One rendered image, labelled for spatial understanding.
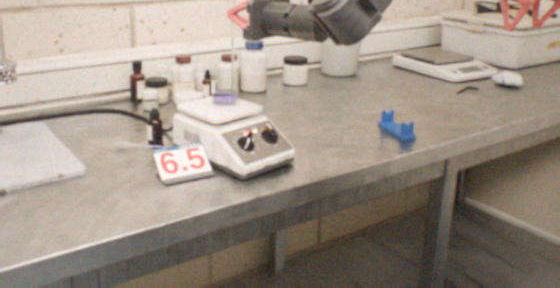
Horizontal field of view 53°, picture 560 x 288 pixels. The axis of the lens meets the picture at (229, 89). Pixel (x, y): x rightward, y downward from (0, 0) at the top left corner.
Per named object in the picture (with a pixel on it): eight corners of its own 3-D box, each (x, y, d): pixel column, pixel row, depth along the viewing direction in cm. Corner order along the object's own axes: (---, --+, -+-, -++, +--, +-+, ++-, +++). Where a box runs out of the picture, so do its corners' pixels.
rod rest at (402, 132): (416, 140, 112) (417, 123, 111) (400, 141, 111) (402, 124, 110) (391, 124, 121) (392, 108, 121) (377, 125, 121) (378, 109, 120)
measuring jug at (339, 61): (312, 64, 177) (314, 17, 173) (352, 64, 177) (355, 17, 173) (321, 79, 159) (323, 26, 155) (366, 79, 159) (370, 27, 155)
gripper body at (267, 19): (243, 0, 92) (279, 4, 87) (282, -4, 99) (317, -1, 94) (243, 39, 93) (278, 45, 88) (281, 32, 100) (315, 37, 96)
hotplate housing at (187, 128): (296, 162, 100) (298, 120, 98) (242, 182, 92) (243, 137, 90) (217, 130, 117) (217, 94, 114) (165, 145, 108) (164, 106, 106)
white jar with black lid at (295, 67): (312, 83, 154) (313, 58, 153) (295, 87, 150) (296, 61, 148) (293, 78, 159) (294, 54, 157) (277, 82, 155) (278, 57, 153)
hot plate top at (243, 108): (265, 111, 104) (265, 106, 103) (215, 125, 96) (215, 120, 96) (223, 97, 112) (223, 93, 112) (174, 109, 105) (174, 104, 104)
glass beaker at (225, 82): (226, 111, 102) (227, 68, 100) (204, 105, 105) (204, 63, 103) (246, 104, 106) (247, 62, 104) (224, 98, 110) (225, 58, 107)
